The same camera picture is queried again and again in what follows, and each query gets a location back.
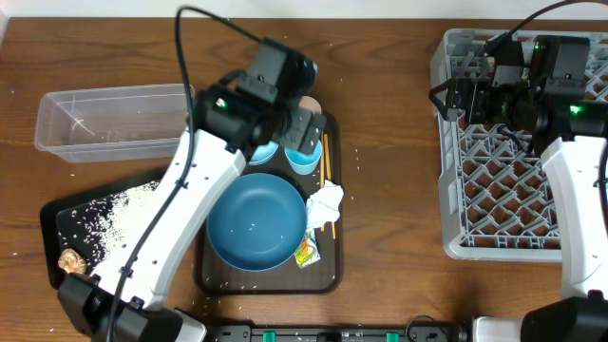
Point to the orange carrot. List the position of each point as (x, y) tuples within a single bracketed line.
[(315, 69)]

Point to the grey dishwasher rack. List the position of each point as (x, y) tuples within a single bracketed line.
[(495, 201)]

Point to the yellow green snack wrapper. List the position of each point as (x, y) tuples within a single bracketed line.
[(307, 252)]

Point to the large dark blue plate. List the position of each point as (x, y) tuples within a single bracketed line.
[(258, 222)]

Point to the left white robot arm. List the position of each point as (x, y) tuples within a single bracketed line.
[(123, 298)]

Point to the brown food scrap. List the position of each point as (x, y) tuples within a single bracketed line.
[(71, 262)]

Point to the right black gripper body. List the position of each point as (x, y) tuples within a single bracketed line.
[(504, 104)]

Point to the small light blue bowl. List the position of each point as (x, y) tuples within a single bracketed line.
[(263, 153)]

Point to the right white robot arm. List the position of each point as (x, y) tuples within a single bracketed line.
[(571, 143)]

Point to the black waste tray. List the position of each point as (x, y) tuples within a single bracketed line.
[(49, 212)]

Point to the light blue cup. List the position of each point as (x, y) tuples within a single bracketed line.
[(304, 164)]

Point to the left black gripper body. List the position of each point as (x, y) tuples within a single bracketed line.
[(298, 124)]

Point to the clear plastic bin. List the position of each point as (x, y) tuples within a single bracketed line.
[(112, 124)]

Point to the pink cup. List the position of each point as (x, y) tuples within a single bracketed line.
[(311, 104)]

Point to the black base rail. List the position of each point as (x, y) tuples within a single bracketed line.
[(419, 331)]

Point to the white rice pile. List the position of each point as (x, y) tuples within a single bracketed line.
[(119, 223)]

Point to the crumpled white napkin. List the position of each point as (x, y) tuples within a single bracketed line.
[(323, 205)]

